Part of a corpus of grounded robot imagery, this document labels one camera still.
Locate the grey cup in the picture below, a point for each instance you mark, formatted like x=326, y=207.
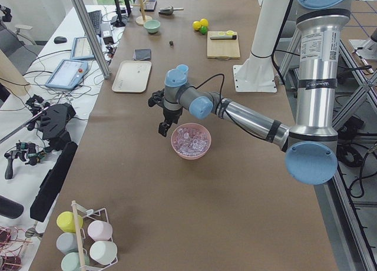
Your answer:
x=67, y=243

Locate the pink bowl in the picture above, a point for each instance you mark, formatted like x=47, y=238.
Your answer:
x=196, y=126

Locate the metal ice scoop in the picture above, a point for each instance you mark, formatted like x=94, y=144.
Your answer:
x=167, y=11

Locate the wooden cup tree stand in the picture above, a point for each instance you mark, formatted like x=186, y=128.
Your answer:
x=143, y=18

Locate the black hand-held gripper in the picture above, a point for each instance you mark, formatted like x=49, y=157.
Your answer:
x=29, y=153

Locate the black computer mouse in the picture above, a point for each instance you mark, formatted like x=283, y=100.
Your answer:
x=60, y=40

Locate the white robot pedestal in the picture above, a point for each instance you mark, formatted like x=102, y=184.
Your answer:
x=256, y=74

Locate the yellow lemon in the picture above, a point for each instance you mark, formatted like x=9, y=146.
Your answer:
x=204, y=22
x=196, y=25

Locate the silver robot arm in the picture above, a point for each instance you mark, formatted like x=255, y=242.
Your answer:
x=310, y=144

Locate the mint cup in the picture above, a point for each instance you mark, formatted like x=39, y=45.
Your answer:
x=71, y=262

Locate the green lime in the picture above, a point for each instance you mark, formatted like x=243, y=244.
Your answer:
x=203, y=30

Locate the cream rabbit tray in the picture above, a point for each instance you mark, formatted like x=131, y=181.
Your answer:
x=132, y=77

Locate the yellow cup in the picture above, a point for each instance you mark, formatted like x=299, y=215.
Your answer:
x=65, y=221

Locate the aluminium frame post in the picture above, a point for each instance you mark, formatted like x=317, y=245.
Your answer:
x=81, y=11

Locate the light blue plastic cup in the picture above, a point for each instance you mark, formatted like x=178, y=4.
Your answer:
x=183, y=68

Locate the black keyboard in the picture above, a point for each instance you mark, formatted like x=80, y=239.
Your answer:
x=96, y=20

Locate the pink cup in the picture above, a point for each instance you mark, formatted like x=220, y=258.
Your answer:
x=100, y=230

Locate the pile of ice cubes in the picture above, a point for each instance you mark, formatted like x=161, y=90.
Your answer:
x=190, y=141

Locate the blue teach pendant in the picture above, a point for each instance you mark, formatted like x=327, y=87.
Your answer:
x=68, y=74
x=81, y=49

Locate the white cup rack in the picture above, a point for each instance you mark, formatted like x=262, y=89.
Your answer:
x=82, y=218

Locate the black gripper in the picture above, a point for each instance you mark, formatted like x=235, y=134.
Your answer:
x=171, y=115

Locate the white cup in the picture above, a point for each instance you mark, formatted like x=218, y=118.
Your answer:
x=103, y=252

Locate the wooden cutting board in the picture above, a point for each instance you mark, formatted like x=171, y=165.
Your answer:
x=222, y=49

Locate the mint green bowl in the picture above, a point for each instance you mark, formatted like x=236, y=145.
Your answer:
x=152, y=26

